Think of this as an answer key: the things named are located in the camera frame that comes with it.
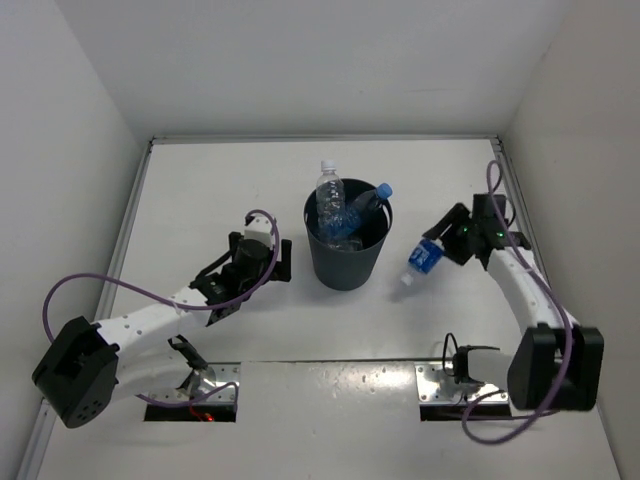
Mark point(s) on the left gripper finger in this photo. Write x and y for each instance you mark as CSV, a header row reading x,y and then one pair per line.
x,y
233,241
281,257

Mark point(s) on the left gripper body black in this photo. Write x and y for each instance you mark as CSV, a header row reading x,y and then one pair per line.
x,y
254,281

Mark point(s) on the white cap blue label bottle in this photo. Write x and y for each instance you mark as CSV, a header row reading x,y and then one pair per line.
x,y
423,258

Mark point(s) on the blue cap water bottle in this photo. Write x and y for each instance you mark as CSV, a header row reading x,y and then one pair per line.
x,y
361,210

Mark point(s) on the clear unlabelled plastic bottle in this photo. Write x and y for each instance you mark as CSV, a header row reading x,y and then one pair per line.
x,y
330,204

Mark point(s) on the clear bottle orange blue label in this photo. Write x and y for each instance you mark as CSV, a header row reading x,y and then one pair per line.
x,y
348,244

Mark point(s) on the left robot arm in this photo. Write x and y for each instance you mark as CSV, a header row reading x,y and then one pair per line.
x,y
147,353

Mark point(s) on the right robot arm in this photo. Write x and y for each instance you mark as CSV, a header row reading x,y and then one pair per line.
x,y
556,355

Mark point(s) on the dark round waste bin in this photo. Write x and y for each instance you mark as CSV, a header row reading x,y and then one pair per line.
x,y
342,270

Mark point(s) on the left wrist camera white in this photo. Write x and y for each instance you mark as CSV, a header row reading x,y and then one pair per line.
x,y
258,228

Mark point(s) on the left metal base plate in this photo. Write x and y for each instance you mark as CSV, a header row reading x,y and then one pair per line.
x,y
219,382

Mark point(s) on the metal base plate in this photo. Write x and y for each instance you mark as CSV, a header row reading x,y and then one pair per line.
x,y
219,382
435,388

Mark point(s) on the aluminium frame rail left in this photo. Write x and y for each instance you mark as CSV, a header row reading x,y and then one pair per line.
x,y
117,259

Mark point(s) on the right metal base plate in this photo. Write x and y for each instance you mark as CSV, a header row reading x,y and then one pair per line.
x,y
435,388

